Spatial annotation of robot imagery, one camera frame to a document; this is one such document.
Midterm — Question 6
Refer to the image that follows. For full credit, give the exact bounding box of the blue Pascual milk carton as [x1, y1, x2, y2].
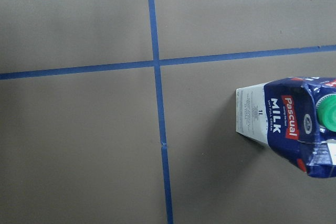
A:
[236, 77, 335, 178]

